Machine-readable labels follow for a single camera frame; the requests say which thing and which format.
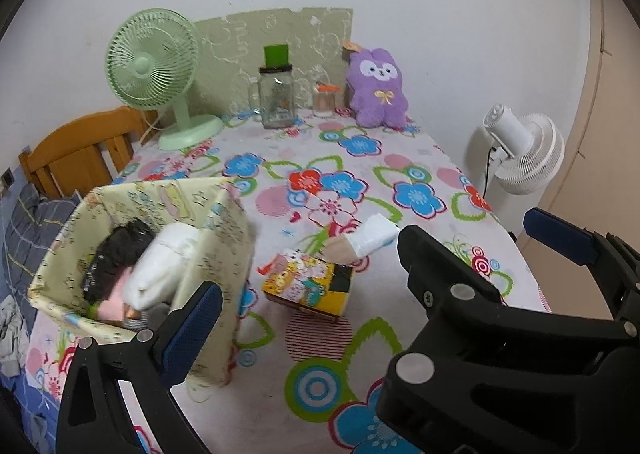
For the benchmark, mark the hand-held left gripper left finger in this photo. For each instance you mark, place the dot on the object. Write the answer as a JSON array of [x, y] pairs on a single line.
[[192, 334]]

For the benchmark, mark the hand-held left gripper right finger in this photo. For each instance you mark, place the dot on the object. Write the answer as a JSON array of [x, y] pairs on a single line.
[[425, 264]]

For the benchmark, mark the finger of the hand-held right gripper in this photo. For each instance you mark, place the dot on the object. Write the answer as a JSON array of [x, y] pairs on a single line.
[[550, 234], [500, 424]]

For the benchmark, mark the white soft bundle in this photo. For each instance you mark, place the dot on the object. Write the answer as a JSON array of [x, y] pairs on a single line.
[[155, 269]]

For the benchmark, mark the pink soft cloth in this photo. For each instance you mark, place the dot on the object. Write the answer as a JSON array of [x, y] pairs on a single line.
[[112, 304]]

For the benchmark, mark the yellow printed fabric basket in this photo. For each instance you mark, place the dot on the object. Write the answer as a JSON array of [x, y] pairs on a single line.
[[220, 244]]

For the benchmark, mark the black fuzzy cloth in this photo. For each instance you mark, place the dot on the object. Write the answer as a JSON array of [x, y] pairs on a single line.
[[117, 246]]

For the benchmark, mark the grey soft item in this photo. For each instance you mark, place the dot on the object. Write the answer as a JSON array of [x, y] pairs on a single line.
[[137, 318]]

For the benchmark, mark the white tissue pack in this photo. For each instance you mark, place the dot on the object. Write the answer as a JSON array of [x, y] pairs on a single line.
[[375, 234]]

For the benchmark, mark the floral tablecloth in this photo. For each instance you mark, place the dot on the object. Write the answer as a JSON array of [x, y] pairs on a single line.
[[415, 194]]

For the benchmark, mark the white standing fan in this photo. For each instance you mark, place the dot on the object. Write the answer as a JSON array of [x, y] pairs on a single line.
[[530, 153]]

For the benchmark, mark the beige paper packet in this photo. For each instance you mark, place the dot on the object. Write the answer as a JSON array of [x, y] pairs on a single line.
[[342, 249]]

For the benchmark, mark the green packet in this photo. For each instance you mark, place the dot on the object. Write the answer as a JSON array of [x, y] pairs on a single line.
[[93, 310]]

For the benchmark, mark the yellow cartoon tissue box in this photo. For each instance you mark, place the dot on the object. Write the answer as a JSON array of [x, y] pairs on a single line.
[[300, 284]]

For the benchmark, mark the beige wooden door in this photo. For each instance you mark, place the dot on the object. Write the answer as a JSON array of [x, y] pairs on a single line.
[[600, 108]]

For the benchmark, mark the purple plush toy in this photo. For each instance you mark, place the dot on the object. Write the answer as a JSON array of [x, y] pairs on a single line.
[[377, 98]]

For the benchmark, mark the grey crumpled cloth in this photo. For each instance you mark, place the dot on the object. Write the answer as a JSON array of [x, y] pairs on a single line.
[[10, 334]]

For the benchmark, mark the blue bed sheet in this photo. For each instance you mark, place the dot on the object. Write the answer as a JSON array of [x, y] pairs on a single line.
[[20, 404]]

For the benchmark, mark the brown box with orange tag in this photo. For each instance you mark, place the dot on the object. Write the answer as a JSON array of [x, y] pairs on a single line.
[[347, 93]]

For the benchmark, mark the clear swab holder orange lid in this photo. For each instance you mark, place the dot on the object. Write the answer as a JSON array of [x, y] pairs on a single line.
[[322, 103]]

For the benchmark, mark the plaid grey pillow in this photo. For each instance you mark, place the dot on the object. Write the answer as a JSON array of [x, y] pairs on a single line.
[[35, 224]]

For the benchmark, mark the wooden headboard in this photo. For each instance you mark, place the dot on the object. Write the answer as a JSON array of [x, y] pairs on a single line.
[[75, 148]]

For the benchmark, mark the glass jar with green lid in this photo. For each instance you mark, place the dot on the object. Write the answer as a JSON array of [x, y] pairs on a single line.
[[275, 98]]

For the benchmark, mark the green desk fan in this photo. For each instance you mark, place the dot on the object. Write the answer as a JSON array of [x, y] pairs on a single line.
[[150, 63]]

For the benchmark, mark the wall outlet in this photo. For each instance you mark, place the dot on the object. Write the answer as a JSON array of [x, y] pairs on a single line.
[[8, 177]]

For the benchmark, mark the green patterned wall sheet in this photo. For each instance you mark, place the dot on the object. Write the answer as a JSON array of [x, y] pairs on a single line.
[[225, 43]]

